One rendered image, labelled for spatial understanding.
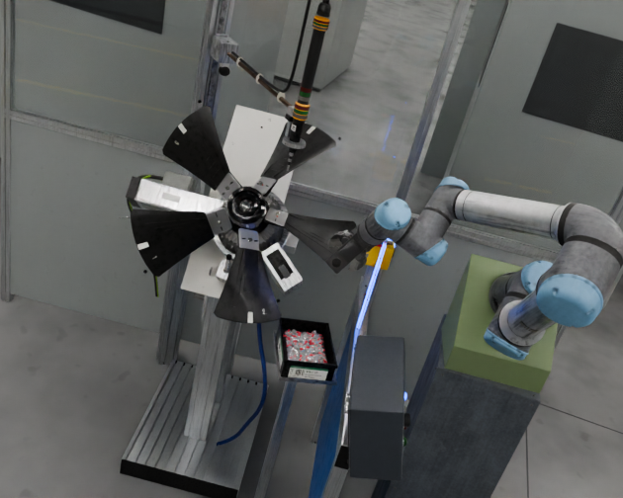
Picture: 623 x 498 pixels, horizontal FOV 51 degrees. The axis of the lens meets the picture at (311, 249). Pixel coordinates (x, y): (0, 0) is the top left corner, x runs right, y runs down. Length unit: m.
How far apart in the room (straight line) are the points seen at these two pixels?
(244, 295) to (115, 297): 1.40
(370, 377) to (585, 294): 0.46
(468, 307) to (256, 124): 1.00
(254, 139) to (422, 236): 0.98
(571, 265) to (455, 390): 0.74
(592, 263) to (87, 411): 2.21
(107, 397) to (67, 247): 0.73
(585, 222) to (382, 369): 0.51
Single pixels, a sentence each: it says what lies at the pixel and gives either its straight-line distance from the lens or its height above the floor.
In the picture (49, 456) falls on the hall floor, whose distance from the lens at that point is 2.82.
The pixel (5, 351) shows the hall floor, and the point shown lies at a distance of 3.28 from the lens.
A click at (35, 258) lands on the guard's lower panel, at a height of 0.29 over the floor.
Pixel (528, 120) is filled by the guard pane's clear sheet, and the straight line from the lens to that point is 2.70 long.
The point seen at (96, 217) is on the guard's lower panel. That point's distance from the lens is 3.11.
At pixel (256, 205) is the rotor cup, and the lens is 2.00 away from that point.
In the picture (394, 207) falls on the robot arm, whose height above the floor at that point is 1.50.
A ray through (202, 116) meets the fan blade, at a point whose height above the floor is 1.40.
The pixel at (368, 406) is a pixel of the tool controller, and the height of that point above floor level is 1.24.
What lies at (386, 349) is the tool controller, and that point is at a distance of 1.50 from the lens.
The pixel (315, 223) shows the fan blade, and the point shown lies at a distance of 2.08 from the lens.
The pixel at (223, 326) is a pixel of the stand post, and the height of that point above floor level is 0.66.
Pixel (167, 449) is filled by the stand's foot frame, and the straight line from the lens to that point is 2.75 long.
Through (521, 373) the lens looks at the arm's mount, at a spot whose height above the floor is 1.05.
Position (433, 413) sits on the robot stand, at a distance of 2.04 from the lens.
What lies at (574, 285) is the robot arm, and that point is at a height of 1.56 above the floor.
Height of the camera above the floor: 2.10
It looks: 28 degrees down
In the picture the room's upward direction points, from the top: 15 degrees clockwise
